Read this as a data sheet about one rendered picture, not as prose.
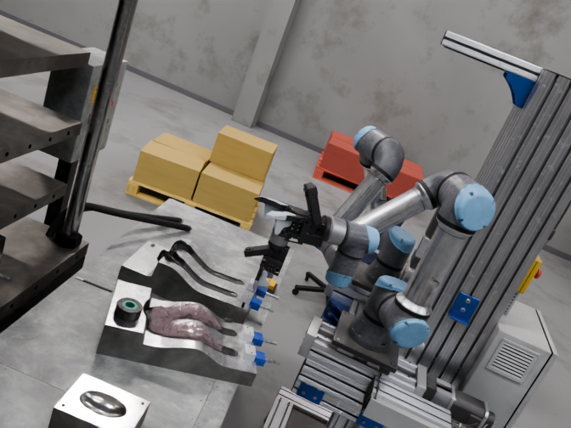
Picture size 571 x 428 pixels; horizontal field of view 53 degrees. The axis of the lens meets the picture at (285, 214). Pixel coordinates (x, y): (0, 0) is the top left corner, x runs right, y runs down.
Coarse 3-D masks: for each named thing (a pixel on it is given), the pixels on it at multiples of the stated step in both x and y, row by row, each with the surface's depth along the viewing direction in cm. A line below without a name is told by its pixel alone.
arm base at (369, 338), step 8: (360, 320) 190; (368, 320) 188; (352, 328) 191; (360, 328) 190; (368, 328) 187; (376, 328) 187; (384, 328) 187; (352, 336) 190; (360, 336) 188; (368, 336) 187; (376, 336) 187; (384, 336) 187; (360, 344) 188; (368, 344) 187; (376, 344) 187; (384, 344) 189
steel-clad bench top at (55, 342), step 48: (144, 240) 250; (192, 240) 266; (240, 240) 284; (96, 288) 206; (0, 336) 168; (48, 336) 175; (96, 336) 183; (0, 384) 152; (48, 384) 158; (144, 384) 172; (192, 384) 179
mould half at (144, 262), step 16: (144, 256) 225; (208, 256) 236; (128, 272) 215; (144, 272) 215; (160, 272) 212; (176, 272) 211; (224, 272) 232; (160, 288) 214; (176, 288) 213; (192, 288) 212; (224, 288) 220; (240, 288) 224; (208, 304) 213; (224, 304) 212; (240, 304) 213; (240, 320) 213
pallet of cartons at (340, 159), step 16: (336, 144) 701; (352, 144) 735; (320, 160) 741; (336, 160) 701; (352, 160) 697; (320, 176) 709; (336, 176) 706; (352, 176) 703; (400, 176) 695; (416, 176) 704; (352, 192) 710; (400, 192) 702
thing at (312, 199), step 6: (306, 186) 152; (312, 186) 151; (306, 192) 152; (312, 192) 151; (306, 198) 155; (312, 198) 152; (312, 204) 152; (318, 204) 153; (312, 210) 153; (318, 210) 153; (312, 216) 154; (318, 216) 154; (318, 222) 154
